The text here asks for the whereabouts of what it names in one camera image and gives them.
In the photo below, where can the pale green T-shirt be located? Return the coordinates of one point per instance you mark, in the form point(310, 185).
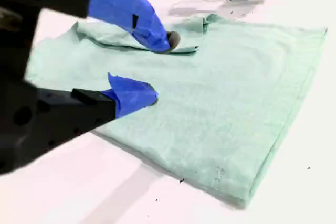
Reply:
point(215, 103)

